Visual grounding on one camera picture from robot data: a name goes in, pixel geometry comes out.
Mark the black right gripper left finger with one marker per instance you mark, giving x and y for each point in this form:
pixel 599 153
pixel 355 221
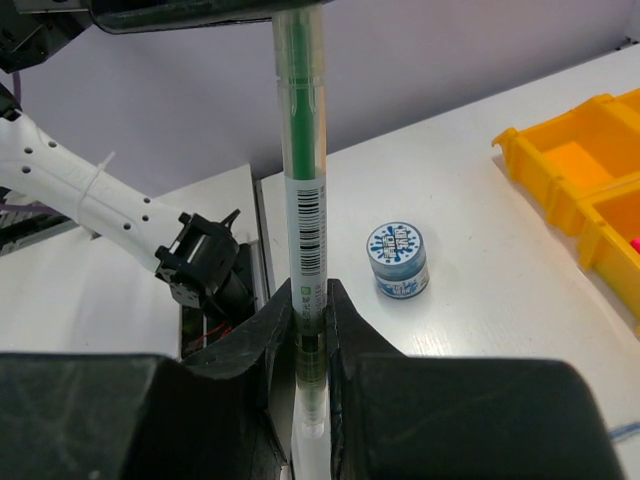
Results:
pixel 250 376

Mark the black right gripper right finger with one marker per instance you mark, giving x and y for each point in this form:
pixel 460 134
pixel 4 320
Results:
pixel 348 336

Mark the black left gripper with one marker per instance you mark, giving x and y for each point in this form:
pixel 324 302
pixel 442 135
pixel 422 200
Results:
pixel 34 31

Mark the blue white tape roll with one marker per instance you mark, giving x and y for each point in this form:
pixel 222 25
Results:
pixel 397 256

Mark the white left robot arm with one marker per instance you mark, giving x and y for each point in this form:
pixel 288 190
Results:
pixel 191 254

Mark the orange four-compartment plastic bin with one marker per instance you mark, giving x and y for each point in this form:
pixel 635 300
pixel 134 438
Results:
pixel 582 168

